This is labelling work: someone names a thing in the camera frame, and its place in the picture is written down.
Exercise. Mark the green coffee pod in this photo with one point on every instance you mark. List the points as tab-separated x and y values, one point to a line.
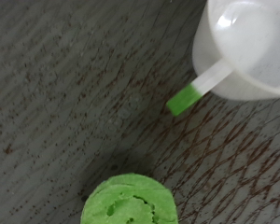
130	202

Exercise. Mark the white two-tier turntable shelf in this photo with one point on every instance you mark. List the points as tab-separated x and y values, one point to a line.
68	93

